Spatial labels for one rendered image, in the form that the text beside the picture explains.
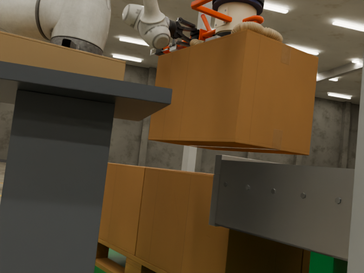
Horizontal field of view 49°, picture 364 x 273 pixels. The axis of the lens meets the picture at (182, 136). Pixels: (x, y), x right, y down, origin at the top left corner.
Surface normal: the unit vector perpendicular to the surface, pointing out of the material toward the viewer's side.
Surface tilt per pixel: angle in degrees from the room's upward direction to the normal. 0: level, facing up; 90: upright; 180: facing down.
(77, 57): 90
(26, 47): 90
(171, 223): 90
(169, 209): 90
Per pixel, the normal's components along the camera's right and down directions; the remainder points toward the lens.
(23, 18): -0.22, 0.44
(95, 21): 0.68, 0.00
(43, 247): 0.26, -0.05
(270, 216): -0.81, -0.14
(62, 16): -0.40, -0.15
